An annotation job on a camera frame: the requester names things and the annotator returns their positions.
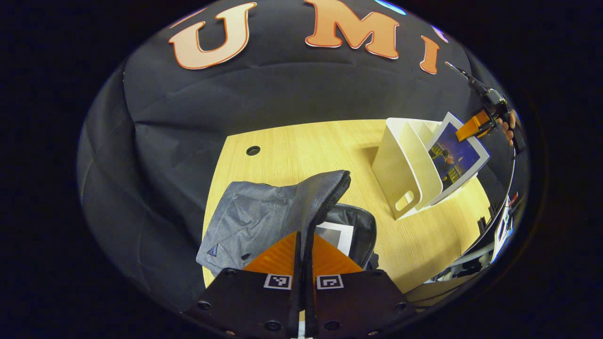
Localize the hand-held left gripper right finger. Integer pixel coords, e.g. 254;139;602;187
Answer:
305;233;418;338

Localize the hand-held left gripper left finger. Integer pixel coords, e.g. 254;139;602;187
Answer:
186;231;302;338

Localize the blue cover book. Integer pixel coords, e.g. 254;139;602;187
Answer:
426;112;490;206

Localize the white book with dark portrait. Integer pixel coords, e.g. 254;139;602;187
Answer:
315;221;355;257

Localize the white bookshelf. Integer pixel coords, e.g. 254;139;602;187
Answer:
371;117;472;221

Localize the grey schoolbag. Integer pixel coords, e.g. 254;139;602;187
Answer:
196;169;380;279

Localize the white equipment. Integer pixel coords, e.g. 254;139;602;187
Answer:
490;191;523;264

